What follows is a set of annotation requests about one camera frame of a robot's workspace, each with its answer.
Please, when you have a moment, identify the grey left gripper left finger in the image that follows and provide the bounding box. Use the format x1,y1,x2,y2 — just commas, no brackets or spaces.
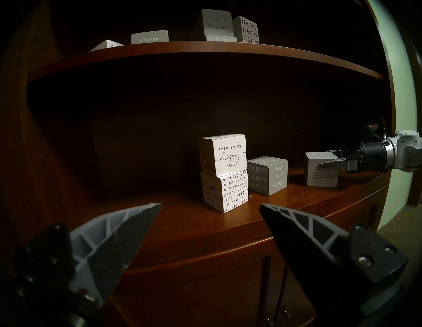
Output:
10,203,161,307

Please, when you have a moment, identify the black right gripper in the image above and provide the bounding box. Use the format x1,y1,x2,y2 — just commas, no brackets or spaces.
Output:
318,141,394,173

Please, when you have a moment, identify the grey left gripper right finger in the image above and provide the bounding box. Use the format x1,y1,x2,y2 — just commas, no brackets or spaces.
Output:
260,203,410,325

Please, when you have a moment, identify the grey life's a beach cube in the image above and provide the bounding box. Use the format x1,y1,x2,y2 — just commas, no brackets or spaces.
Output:
304,152,339,187

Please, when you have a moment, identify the white this is my happy place cube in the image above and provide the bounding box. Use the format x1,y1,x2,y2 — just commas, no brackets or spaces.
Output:
198,134,248,178

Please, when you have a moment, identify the grey live life happy cube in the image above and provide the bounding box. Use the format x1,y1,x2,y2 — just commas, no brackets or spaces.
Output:
247,156,288,196

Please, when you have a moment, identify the cherry wood cube bookcase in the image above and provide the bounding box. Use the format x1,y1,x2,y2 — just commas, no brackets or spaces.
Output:
0,0,409,327

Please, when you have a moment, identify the white happy place pattern cube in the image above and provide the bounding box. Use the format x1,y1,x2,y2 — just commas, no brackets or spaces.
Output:
200,170,249,214

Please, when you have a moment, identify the grey let's escape cube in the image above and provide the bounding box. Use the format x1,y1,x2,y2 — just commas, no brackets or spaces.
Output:
195,9,234,37

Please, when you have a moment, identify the white happy print cube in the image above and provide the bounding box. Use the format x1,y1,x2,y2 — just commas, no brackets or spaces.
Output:
90,40,125,52

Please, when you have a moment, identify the grey always choose happy cube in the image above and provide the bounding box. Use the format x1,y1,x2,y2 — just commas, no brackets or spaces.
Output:
131,30,170,45

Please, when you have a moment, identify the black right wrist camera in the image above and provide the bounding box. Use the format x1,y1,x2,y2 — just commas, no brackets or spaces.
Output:
361,123,385,143

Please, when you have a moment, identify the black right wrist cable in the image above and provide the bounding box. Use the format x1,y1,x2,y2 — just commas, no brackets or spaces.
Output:
369,116,388,139

